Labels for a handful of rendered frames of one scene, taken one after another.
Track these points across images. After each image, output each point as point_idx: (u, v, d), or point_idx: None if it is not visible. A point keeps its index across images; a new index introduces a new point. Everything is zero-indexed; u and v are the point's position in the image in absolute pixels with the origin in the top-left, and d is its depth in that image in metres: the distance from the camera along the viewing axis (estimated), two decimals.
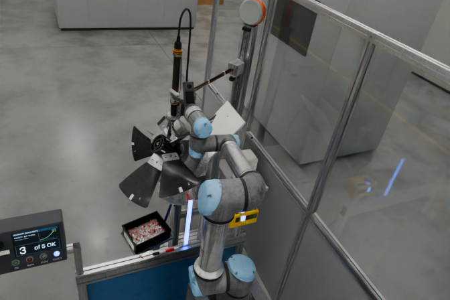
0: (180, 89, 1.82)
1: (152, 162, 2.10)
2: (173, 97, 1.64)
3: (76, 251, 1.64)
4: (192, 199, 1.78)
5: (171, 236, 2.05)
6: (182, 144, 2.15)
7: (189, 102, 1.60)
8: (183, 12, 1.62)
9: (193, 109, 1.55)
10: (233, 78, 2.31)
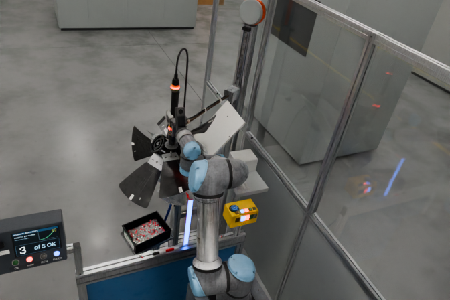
0: None
1: (152, 162, 2.10)
2: (167, 119, 1.83)
3: (76, 251, 1.64)
4: (192, 199, 1.78)
5: (171, 236, 2.05)
6: None
7: (181, 126, 1.77)
8: (180, 51, 1.72)
9: (183, 133, 1.72)
10: (229, 103, 2.41)
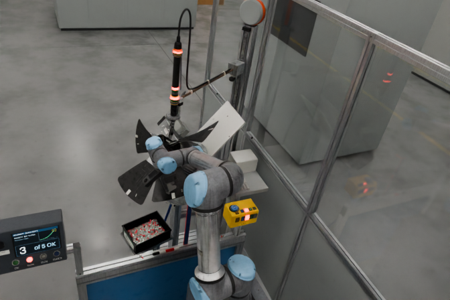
0: (180, 89, 1.82)
1: (151, 161, 2.12)
2: (165, 188, 1.80)
3: (76, 251, 1.64)
4: None
5: (171, 236, 2.05)
6: (182, 146, 2.14)
7: (156, 171, 1.77)
8: (183, 12, 1.62)
9: (153, 163, 1.72)
10: (233, 78, 2.31)
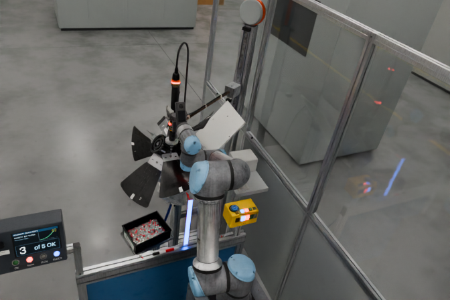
0: None
1: None
2: (167, 114, 1.81)
3: (76, 251, 1.64)
4: (192, 199, 1.78)
5: (171, 236, 2.05)
6: (179, 157, 2.11)
7: (181, 120, 1.76)
8: (180, 45, 1.70)
9: (184, 128, 1.71)
10: (230, 99, 2.39)
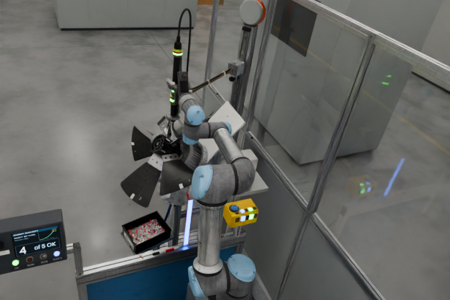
0: None
1: None
2: (169, 86, 1.72)
3: (76, 251, 1.64)
4: (192, 199, 1.78)
5: (171, 236, 2.05)
6: (179, 157, 2.11)
7: (183, 92, 1.67)
8: (183, 12, 1.62)
9: (187, 98, 1.62)
10: (233, 78, 2.31)
